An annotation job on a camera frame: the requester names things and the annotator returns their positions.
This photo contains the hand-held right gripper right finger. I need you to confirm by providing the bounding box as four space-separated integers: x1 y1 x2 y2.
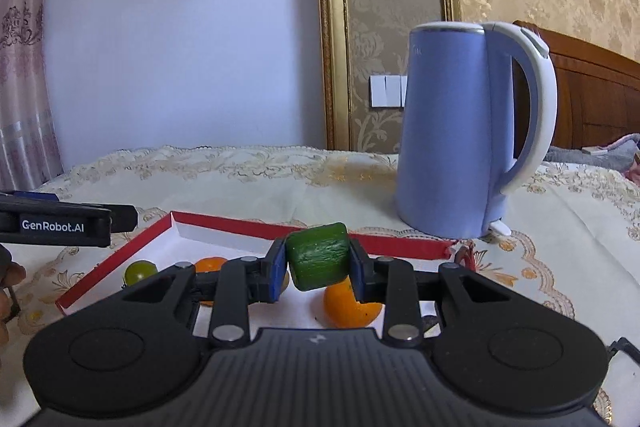
347 241 531 349

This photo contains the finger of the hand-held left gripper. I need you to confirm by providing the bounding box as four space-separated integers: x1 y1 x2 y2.
0 190 59 206
109 205 137 233

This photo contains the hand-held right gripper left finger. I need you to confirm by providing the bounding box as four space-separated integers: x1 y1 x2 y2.
107 237 292 349

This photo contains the orange mandarin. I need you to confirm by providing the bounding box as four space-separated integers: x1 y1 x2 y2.
324 279 383 328
194 257 229 307

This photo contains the green cucumber chunk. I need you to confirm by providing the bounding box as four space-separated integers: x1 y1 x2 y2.
286 222 350 292

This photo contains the small green tomato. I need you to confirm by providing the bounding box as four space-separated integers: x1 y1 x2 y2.
124 260 160 286

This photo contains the red cardboard tray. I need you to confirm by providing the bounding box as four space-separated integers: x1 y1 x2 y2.
55 209 476 343

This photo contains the person's left hand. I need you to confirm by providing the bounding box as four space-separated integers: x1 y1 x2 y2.
0 244 27 358

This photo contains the cream embroidered tablecloth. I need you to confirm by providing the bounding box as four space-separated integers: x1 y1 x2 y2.
0 146 640 427

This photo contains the pink patterned curtain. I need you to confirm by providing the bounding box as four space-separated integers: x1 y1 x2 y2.
0 0 63 192

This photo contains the blue electric kettle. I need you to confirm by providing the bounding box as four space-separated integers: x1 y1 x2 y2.
395 21 558 240

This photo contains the grey blanket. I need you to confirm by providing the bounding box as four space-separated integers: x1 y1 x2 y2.
542 133 640 172

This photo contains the black rectangular buckle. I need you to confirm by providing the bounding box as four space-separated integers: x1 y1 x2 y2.
607 336 640 364

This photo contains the wooden headboard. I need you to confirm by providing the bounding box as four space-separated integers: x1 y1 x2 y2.
512 21 640 152

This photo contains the white wall switch panel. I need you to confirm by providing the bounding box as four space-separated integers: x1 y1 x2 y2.
370 74 410 109

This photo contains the gold wall frame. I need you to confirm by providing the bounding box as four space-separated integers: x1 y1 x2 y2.
312 0 463 152

